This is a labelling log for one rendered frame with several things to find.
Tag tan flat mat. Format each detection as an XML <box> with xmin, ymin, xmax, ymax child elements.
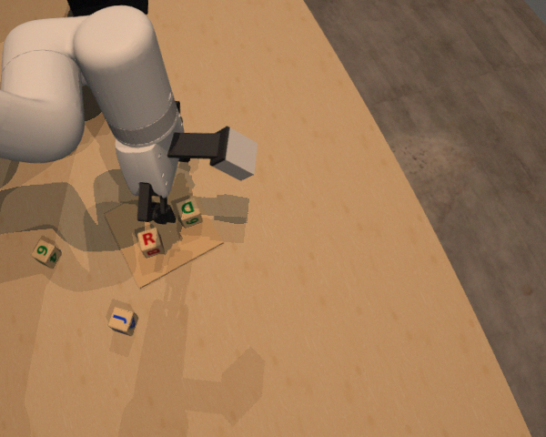
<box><xmin>105</xmin><ymin>173</ymin><xmax>224</xmax><ymax>289</ymax></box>

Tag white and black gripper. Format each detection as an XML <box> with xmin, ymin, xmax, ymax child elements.
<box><xmin>115</xmin><ymin>101</ymin><xmax>190</xmax><ymax>225</ymax></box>

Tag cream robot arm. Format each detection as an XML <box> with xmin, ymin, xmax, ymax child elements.
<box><xmin>0</xmin><ymin>5</ymin><xmax>258</xmax><ymax>181</ymax></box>

